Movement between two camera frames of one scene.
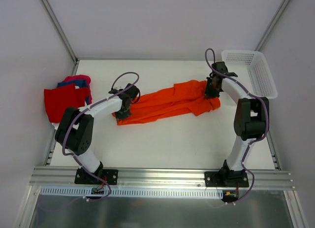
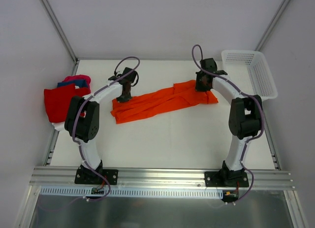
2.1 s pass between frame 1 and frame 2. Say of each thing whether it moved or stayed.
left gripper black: moved
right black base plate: stayed
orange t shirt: moved
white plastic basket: stayed
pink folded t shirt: stayed
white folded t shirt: stayed
